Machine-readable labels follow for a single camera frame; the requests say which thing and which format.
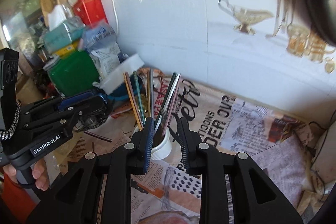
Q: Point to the brown wooden chopstick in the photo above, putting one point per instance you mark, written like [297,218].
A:
[148,95]

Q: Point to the pink chopstick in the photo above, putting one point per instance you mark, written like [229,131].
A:
[171,105]

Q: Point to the blue green patterned chopstick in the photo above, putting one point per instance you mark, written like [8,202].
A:
[141,111]

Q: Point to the yellow bamboo chopstick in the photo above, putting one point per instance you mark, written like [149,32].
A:
[132,100]

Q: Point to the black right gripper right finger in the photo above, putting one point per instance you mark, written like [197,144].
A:
[232,180]

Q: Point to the newspaper print table cloth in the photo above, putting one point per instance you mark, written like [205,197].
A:
[282,145]

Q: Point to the red tin box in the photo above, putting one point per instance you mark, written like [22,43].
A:
[90,11]

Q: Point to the grey metal chopstick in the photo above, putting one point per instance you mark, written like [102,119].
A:
[151,93]

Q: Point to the white plastic bag package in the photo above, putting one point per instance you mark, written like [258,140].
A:
[100,41]

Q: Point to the green container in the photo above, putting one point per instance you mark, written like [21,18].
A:
[73,74]

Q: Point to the white plastic cup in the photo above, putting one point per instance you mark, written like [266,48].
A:
[162,146]

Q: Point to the dark green chopstick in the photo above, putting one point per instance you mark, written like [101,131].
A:
[165,99]

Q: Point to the blue bowl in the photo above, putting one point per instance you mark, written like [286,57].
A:
[121,94]

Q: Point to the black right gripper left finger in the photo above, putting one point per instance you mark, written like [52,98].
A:
[98,186]

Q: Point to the left hand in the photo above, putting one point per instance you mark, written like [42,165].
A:
[39,173]

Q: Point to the teal tissue box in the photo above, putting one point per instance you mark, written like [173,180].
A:
[62,36]

